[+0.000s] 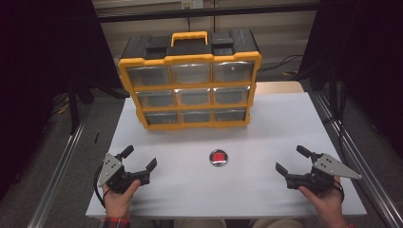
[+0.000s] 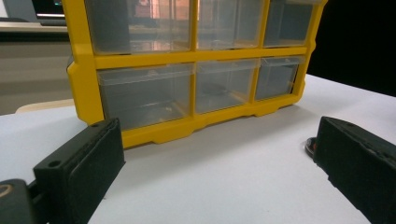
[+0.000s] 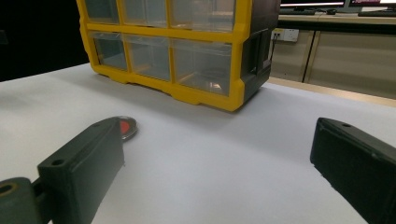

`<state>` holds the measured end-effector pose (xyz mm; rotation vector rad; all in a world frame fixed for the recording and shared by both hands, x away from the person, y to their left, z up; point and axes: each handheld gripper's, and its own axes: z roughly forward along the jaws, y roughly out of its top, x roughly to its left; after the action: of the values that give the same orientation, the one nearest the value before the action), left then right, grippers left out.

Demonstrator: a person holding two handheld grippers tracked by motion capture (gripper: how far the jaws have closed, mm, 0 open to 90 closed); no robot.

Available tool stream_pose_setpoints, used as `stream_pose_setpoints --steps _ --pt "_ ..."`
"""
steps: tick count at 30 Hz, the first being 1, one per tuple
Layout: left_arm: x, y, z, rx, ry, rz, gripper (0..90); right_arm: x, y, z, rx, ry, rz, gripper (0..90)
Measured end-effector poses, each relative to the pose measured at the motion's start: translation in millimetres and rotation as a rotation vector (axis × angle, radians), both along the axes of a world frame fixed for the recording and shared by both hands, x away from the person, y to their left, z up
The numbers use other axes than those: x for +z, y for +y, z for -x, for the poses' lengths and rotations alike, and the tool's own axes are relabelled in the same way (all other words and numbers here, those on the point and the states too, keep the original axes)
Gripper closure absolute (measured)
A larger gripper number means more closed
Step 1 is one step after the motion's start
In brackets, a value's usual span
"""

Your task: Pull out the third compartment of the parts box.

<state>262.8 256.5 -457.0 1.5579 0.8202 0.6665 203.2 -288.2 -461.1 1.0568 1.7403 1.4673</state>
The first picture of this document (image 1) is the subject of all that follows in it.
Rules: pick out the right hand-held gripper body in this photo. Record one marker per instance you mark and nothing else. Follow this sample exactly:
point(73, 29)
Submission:
point(316, 182)

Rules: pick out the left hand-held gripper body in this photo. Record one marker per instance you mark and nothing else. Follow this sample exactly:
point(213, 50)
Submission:
point(118, 177)

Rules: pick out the round red metal tin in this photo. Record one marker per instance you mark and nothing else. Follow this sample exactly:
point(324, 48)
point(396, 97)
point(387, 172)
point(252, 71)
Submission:
point(218, 157)

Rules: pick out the yellow black drawer organizer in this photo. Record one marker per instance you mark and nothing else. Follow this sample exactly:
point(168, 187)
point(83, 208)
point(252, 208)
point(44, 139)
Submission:
point(190, 58)

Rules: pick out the person's right hand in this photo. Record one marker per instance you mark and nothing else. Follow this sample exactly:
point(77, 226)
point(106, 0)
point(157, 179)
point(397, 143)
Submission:
point(328, 204)

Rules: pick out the person's left hand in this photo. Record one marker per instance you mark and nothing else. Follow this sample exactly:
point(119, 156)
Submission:
point(118, 202)

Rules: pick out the small black stick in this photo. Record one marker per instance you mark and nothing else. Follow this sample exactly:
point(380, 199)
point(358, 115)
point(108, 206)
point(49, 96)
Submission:
point(96, 137)

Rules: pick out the person's right leg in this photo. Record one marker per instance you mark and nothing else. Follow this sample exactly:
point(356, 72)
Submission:
point(278, 224)

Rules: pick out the black metal stand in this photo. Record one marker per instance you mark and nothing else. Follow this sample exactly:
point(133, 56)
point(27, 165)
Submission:
point(74, 110)

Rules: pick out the light wooden table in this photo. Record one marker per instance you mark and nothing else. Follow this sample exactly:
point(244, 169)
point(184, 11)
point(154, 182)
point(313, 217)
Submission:
point(278, 87)

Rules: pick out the grid of clear plastic drawers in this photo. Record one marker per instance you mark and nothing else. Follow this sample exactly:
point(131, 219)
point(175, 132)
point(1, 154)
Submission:
point(190, 74)

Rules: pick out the black curtain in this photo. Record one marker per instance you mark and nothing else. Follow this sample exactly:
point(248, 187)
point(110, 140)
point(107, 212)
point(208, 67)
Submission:
point(38, 63)
point(364, 47)

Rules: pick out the black horizontal bar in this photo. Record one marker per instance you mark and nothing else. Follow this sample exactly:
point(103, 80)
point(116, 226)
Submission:
point(142, 16)

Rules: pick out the aluminium floor rail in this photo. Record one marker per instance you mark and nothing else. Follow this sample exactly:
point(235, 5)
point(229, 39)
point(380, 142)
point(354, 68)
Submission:
point(57, 177)
point(378, 199)

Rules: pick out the white wall outlet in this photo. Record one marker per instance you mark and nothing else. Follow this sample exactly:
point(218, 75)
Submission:
point(191, 3)

